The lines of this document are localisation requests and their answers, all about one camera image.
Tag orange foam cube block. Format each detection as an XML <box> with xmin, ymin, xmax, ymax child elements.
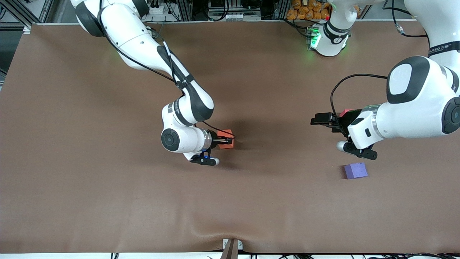
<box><xmin>217</xmin><ymin>129</ymin><xmax>235</xmax><ymax>149</ymax></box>

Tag purple foam cube block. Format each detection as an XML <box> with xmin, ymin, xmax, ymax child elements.
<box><xmin>344</xmin><ymin>162</ymin><xmax>368</xmax><ymax>180</ymax></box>

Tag brown table mat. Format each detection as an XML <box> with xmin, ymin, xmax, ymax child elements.
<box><xmin>0</xmin><ymin>21</ymin><xmax>460</xmax><ymax>254</ymax></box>

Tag orange snack bags pile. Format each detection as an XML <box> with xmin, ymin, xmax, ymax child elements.
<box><xmin>286</xmin><ymin>0</ymin><xmax>330</xmax><ymax>21</ymax></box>

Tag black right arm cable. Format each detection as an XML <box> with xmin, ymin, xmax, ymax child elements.
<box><xmin>104</xmin><ymin>34</ymin><xmax>236</xmax><ymax>139</ymax></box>

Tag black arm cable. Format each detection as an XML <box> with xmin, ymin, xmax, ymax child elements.
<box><xmin>330</xmin><ymin>0</ymin><xmax>428</xmax><ymax>119</ymax></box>
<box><xmin>104</xmin><ymin>34</ymin><xmax>236</xmax><ymax>139</ymax></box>

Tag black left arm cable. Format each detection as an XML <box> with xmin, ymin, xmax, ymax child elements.
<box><xmin>330</xmin><ymin>0</ymin><xmax>428</xmax><ymax>119</ymax></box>

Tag white metal clamp bracket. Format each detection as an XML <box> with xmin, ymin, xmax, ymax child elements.
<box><xmin>222</xmin><ymin>238</ymin><xmax>243</xmax><ymax>251</ymax></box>

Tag aluminium frame post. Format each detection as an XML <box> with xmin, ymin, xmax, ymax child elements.
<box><xmin>179</xmin><ymin>0</ymin><xmax>193</xmax><ymax>21</ymax></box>
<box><xmin>276</xmin><ymin>0</ymin><xmax>290</xmax><ymax>20</ymax></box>

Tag aluminium corner frame rail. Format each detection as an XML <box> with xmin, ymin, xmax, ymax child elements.
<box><xmin>0</xmin><ymin>0</ymin><xmax>54</xmax><ymax>34</ymax></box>

